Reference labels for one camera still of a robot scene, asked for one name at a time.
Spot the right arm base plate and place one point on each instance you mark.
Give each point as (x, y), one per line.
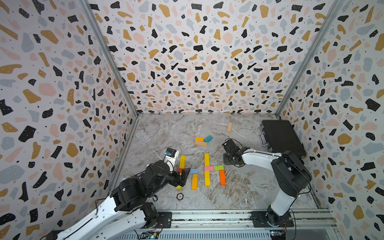
(264, 219)

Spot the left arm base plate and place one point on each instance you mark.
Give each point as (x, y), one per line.
(163, 221)

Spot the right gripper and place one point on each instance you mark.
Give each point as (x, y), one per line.
(225, 162)

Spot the black briefcase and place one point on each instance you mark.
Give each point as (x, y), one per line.
(279, 136)

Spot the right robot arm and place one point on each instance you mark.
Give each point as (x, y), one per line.
(291, 174)

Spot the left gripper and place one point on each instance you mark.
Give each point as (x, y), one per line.
(184, 176)

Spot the orange block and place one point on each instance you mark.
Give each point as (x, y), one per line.
(222, 178)

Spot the aluminium front rail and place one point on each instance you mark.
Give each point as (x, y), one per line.
(240, 220)

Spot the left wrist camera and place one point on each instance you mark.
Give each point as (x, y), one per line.
(170, 158)

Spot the tan block upper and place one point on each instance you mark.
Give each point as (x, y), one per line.
(229, 127)

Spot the pink block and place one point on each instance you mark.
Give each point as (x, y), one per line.
(210, 168)

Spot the teal block tilted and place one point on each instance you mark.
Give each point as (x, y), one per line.
(208, 139)

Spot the tan wooden block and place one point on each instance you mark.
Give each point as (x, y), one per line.
(201, 144)

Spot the circuit board with leds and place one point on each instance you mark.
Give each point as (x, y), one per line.
(149, 235)

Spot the green block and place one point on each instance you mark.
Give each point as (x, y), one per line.
(219, 168)

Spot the light blue block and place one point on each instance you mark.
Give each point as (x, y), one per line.
(193, 171)

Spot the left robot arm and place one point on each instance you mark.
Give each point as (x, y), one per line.
(127, 207)

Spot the orange-yellow small block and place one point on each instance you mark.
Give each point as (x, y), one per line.
(199, 139)

